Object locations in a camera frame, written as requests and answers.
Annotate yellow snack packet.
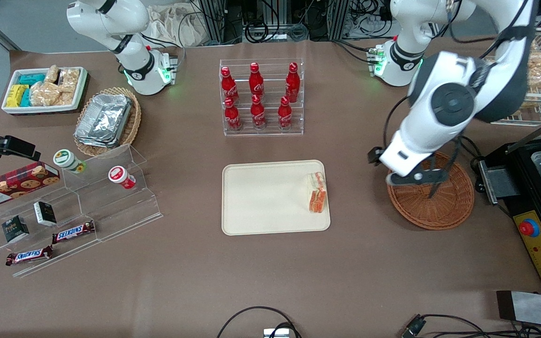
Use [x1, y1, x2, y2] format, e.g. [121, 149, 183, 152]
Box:
[6, 84, 29, 108]

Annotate beige plastic tray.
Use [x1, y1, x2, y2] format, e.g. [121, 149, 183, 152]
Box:
[222, 160, 331, 236]

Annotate green lid yogurt cup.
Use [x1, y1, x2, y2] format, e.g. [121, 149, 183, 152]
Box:
[53, 149, 86, 174]

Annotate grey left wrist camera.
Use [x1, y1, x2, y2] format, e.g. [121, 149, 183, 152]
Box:
[386, 169, 448, 187]

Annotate stacked aluminium foil trays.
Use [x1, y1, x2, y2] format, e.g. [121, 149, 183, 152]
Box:
[74, 94, 132, 149]

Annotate black cable connector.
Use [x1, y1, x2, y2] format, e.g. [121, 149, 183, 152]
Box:
[401, 315, 426, 338]

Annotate black right arm base cable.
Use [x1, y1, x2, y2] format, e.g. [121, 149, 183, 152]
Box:
[139, 33, 186, 71]

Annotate grey metal bracket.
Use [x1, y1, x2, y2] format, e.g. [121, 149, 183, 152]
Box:
[479, 160, 521, 206]

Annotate red cookie box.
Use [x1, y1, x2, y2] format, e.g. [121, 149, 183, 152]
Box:
[0, 161, 61, 209]

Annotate black looped cable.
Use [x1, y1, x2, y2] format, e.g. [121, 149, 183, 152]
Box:
[216, 306, 301, 338]

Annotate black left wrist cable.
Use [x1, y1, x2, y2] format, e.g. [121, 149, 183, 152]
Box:
[368, 96, 410, 166]

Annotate black cable with connector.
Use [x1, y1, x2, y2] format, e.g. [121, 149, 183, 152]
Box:
[421, 314, 541, 338]

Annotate small black carton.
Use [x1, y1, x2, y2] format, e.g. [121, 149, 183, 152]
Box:
[1, 215, 30, 243]
[33, 201, 57, 227]

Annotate white rectangular snack tray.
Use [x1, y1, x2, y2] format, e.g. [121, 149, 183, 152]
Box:
[1, 67, 89, 115]

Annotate Snickers chocolate bar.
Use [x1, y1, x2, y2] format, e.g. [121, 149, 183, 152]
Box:
[6, 245, 54, 267]
[52, 220, 96, 244]

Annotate beige cloth bag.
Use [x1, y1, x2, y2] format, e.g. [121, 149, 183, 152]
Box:
[146, 5, 206, 47]

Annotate triangular sandwich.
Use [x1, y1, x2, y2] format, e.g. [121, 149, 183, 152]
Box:
[305, 172, 328, 215]

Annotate clear acrylic step display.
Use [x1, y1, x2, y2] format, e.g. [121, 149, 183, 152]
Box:
[0, 143, 163, 278]

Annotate black sealing machine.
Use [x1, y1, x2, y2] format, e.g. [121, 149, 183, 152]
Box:
[475, 110, 541, 296]

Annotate oval wicker basket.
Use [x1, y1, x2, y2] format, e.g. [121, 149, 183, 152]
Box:
[73, 87, 142, 158]

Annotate grey metal plate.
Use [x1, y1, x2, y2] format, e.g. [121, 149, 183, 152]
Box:
[496, 290, 541, 329]

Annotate clear acrylic bottle rack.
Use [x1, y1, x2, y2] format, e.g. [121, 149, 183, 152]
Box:
[219, 58, 305, 137]

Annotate red cola bottle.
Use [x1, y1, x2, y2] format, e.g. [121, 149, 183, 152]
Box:
[278, 96, 293, 131]
[220, 66, 240, 105]
[250, 94, 267, 131]
[224, 97, 243, 131]
[249, 62, 265, 100]
[285, 62, 301, 103]

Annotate round wicker basket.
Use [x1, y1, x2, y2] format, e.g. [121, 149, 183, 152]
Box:
[386, 149, 475, 230]

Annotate black left arm base cables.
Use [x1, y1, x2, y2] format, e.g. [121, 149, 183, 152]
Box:
[332, 38, 380, 64]

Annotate red lid yogurt cup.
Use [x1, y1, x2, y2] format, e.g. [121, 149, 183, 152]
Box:
[108, 166, 136, 190]

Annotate red emergency stop button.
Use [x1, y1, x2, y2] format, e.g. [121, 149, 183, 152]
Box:
[519, 219, 540, 238]

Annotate coiled black cables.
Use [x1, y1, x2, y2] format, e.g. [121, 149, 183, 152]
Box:
[242, 18, 309, 44]

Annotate aluminium frame post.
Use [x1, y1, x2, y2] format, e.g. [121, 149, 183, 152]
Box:
[327, 0, 352, 41]
[198, 0, 227, 46]

